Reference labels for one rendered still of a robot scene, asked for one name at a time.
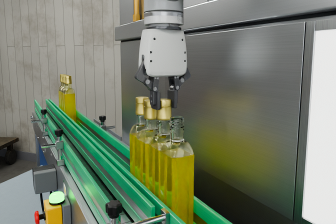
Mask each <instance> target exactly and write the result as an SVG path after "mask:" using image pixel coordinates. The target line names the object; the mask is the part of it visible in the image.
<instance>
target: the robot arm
mask: <svg viewBox="0 0 336 224"><path fill-rule="evenodd" d="M144 25H145V26H148V27H147V28H146V29H144V30H142V34H141V40H140V48H139V62H138V70H137V72H136V74H135V76H134V78H135V79H136V80H138V81H139V82H141V83H143V84H144V85H145V86H146V87H147V89H148V90H149V92H150V105H151V108H152V109H155V110H160V109H161V93H160V91H158V86H159V78H160V77H168V81H169V89H168V90H167V98H168V99H171V107H172V108H174V109H175V108H177V103H178V90H179V89H180V86H181V85H182V84H183V83H184V81H186V80H187V79H189V78H190V77H191V74H190V72H189V70H188V68H187V47H186V40H185V34H184V31H183V30H182V28H181V27H179V26H182V25H184V0H144ZM144 76H149V77H148V79H147V78H146V77H144ZM179 76H180V77H179Z"/></svg>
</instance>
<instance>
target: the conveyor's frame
mask: <svg viewBox="0 0 336 224"><path fill-rule="evenodd" d="M30 119H32V120H39V118H38V116H37V114H36V112H35V111H34V112H32V116H30ZM32 124H33V129H34V134H35V149H36V155H37V156H39V155H40V153H39V144H40V147H41V146H42V145H49V144H53V143H52V141H51V139H50V137H49V136H48V135H47V136H46V137H45V136H43V135H42V131H43V125H42V123H41V122H33V123H32ZM41 149H42V152H43V154H44V157H45V159H46V162H47V164H48V165H54V167H55V169H56V173H57V189H58V191H59V192H62V193H63V194H64V196H67V198H68V200H69V202H70V204H71V223H72V224H98V223H97V222H96V220H95V218H94V216H93V214H92V213H91V211H90V209H89V207H88V205H87V204H86V202H85V200H84V198H83V197H82V195H81V193H80V191H79V189H78V188H77V186H76V184H75V182H74V180H73V179H72V177H71V175H70V173H69V171H68V170H67V168H66V166H65V165H63V166H62V167H60V166H57V160H56V159H58V152H57V150H56V148H55V147H50V148H41Z"/></svg>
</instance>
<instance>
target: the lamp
mask: <svg viewBox="0 0 336 224"><path fill-rule="evenodd" d="M64 202H65V196H64V194H63V192H61V191H57V192H53V193H51V194H50V196H49V204H50V205H51V206H58V205H61V204H63V203H64Z"/></svg>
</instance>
